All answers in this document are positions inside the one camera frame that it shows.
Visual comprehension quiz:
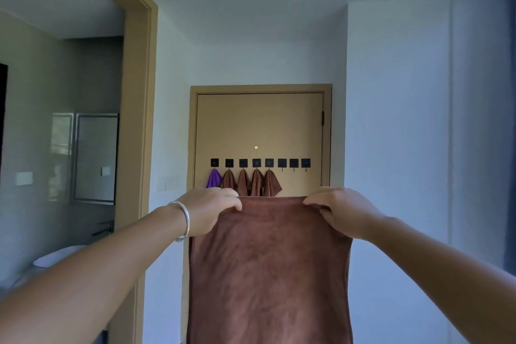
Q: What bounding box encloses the brown towel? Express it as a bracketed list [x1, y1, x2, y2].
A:
[236, 169, 252, 197]
[186, 196, 355, 344]
[262, 169, 283, 197]
[219, 169, 239, 191]
[249, 169, 265, 197]

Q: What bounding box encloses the blue grey curtain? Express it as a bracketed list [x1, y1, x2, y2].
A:
[501, 0, 516, 276]

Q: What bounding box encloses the black framed mirror cabinet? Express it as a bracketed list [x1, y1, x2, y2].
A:
[72, 113, 120, 205]

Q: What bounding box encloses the metal faucet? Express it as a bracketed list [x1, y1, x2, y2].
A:
[91, 220, 115, 237]

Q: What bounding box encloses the beige door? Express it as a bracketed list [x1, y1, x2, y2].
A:
[195, 92, 325, 197]
[180, 83, 333, 344]

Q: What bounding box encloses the purple towel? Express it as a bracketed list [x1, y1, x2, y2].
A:
[206, 168, 223, 189]

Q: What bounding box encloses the person's left hand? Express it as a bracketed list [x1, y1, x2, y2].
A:
[177, 187, 242, 238]

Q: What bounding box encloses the person's left forearm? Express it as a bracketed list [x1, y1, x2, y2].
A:
[0, 206, 188, 344]

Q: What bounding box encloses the beige bathroom door frame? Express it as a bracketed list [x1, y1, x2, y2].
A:
[64, 0, 159, 344]

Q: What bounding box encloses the person's right forearm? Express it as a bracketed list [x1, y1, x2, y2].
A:
[362, 217, 516, 344]

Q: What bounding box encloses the person's right hand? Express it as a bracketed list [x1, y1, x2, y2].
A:
[303, 186, 388, 242]

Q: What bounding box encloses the white sink basin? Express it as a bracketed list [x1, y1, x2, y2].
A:
[32, 245, 88, 269]

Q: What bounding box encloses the silver bracelet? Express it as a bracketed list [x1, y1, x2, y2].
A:
[166, 200, 191, 243]

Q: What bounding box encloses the row of black hooks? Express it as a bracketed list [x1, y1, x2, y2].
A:
[210, 158, 312, 173]

